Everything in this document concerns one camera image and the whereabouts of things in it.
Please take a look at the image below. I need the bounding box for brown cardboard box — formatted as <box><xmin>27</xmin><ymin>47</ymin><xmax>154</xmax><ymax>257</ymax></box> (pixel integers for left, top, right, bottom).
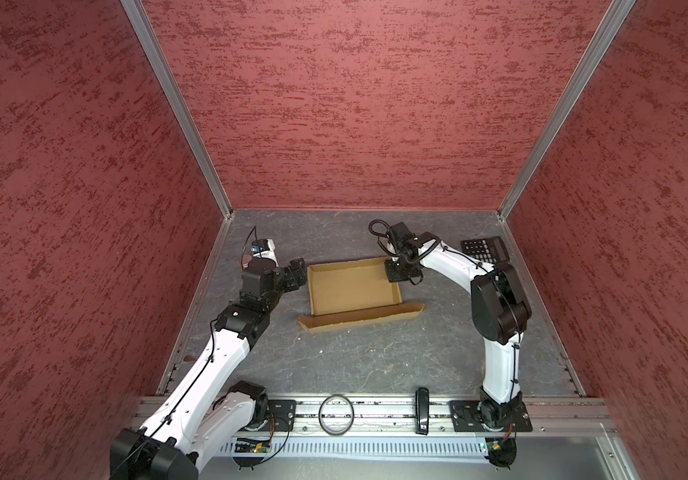
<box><xmin>298</xmin><ymin>258</ymin><xmax>426</xmax><ymax>332</ymax></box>

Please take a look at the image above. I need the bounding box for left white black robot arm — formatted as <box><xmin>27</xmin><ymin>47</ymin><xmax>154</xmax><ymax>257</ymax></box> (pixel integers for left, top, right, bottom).
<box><xmin>110</xmin><ymin>255</ymin><xmax>307</xmax><ymax>479</ymax></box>

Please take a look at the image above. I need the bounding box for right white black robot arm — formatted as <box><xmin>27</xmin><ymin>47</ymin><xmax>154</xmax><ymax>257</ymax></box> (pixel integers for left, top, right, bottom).
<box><xmin>379</xmin><ymin>238</ymin><xmax>532</xmax><ymax>431</ymax></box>

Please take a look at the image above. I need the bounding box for black desk calculator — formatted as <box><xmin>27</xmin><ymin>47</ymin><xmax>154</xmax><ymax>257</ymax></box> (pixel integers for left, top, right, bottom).
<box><xmin>461</xmin><ymin>236</ymin><xmax>510</xmax><ymax>264</ymax></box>

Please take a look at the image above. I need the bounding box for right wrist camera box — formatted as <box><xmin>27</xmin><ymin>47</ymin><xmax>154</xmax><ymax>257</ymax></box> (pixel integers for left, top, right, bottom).
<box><xmin>386</xmin><ymin>222</ymin><xmax>416</xmax><ymax>251</ymax></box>

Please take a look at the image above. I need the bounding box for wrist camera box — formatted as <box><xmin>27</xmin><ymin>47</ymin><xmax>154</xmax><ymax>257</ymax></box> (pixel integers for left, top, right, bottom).
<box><xmin>386</xmin><ymin>222</ymin><xmax>416</xmax><ymax>251</ymax></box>
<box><xmin>251</xmin><ymin>238</ymin><xmax>278</xmax><ymax>263</ymax></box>

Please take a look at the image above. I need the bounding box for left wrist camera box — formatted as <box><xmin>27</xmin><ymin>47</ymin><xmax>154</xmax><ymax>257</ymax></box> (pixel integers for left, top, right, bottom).
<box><xmin>251</xmin><ymin>238</ymin><xmax>278</xmax><ymax>263</ymax></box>

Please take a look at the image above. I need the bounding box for black cable ring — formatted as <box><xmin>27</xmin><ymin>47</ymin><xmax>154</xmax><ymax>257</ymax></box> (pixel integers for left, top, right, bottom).
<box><xmin>318</xmin><ymin>393</ymin><xmax>356</xmax><ymax>437</ymax></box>

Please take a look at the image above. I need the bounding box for black handle bar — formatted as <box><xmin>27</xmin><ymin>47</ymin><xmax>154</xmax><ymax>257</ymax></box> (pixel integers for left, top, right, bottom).
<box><xmin>414</xmin><ymin>387</ymin><xmax>430</xmax><ymax>436</ymax></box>

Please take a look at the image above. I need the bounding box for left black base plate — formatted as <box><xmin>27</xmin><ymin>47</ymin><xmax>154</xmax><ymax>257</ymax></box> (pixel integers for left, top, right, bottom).
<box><xmin>268</xmin><ymin>398</ymin><xmax>298</xmax><ymax>432</ymax></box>

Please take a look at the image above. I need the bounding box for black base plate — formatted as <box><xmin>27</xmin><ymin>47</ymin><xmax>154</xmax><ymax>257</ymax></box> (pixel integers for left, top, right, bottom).
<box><xmin>268</xmin><ymin>398</ymin><xmax>298</xmax><ymax>432</ymax></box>
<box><xmin>449</xmin><ymin>400</ymin><xmax>533</xmax><ymax>434</ymax></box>

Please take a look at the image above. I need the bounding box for aluminium front rail frame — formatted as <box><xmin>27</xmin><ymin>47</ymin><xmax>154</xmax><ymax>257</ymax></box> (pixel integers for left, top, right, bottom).
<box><xmin>108</xmin><ymin>392</ymin><xmax>642</xmax><ymax>480</ymax></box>

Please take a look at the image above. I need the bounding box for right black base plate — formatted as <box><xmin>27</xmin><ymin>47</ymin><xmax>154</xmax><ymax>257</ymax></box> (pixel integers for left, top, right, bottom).
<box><xmin>449</xmin><ymin>400</ymin><xmax>533</xmax><ymax>434</ymax></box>

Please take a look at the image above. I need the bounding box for left circuit board with wires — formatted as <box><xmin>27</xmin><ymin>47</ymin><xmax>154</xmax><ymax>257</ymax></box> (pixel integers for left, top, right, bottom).
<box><xmin>232</xmin><ymin>438</ymin><xmax>273</xmax><ymax>469</ymax></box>

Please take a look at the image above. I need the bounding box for circuit board with wires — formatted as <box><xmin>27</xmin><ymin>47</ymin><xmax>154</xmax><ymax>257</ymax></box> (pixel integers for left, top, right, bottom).
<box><xmin>486</xmin><ymin>437</ymin><xmax>518</xmax><ymax>469</ymax></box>
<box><xmin>232</xmin><ymin>438</ymin><xmax>273</xmax><ymax>469</ymax></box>

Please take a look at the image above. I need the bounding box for right circuit board with wires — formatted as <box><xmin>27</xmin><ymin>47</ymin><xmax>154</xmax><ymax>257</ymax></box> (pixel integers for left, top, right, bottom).
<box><xmin>486</xmin><ymin>437</ymin><xmax>518</xmax><ymax>469</ymax></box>

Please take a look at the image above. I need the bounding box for left aluminium corner post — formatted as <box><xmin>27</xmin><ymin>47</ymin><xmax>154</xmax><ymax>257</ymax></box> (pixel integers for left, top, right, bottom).
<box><xmin>121</xmin><ymin>0</ymin><xmax>234</xmax><ymax>220</ymax></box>

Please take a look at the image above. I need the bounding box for aluminium corner post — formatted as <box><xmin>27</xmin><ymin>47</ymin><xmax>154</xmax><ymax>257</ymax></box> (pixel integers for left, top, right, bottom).
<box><xmin>498</xmin><ymin>0</ymin><xmax>636</xmax><ymax>222</ymax></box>
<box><xmin>121</xmin><ymin>0</ymin><xmax>234</xmax><ymax>220</ymax></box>

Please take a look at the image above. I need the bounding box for right aluminium corner post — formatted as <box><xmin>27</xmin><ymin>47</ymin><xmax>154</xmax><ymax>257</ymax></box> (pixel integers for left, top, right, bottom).
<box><xmin>498</xmin><ymin>0</ymin><xmax>636</xmax><ymax>222</ymax></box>

